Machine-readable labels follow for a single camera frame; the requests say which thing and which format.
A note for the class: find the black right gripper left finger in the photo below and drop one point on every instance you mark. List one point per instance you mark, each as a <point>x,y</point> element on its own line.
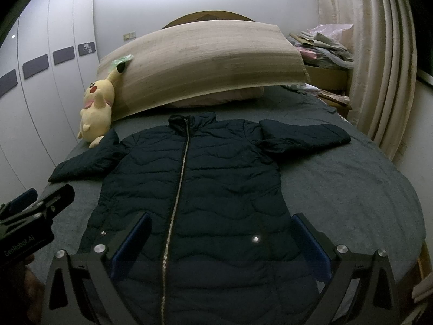
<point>81,289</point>

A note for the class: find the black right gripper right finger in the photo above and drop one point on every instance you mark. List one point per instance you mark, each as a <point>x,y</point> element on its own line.
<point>358,288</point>

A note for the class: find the dark navy puffer jacket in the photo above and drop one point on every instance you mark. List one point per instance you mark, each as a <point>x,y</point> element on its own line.
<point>221,249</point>

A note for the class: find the grey bed sheet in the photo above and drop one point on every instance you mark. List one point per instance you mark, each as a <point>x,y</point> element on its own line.
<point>353,193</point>

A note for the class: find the yellow Pikachu plush toy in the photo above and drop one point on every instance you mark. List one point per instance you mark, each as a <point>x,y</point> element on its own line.
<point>95,116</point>

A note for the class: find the green plastic wrapper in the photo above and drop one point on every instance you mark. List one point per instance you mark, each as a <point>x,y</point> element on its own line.
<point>119,61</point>

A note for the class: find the wooden bedside shelf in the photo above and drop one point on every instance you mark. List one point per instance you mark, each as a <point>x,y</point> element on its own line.
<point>333,86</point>

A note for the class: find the beige pleated curtain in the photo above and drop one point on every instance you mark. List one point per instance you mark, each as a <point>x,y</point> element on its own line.
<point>383,79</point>

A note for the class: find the beige upholstered headboard cushion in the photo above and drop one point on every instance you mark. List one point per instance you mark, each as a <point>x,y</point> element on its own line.
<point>201,58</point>

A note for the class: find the pile of papers and bags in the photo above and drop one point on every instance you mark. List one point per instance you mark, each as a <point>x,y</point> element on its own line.
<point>326,46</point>

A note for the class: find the brown wooden headboard arch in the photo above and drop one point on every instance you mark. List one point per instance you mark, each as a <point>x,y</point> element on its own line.
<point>207,15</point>

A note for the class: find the white wardrobe with dark handles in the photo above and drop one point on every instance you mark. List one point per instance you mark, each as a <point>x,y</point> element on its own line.
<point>48,59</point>

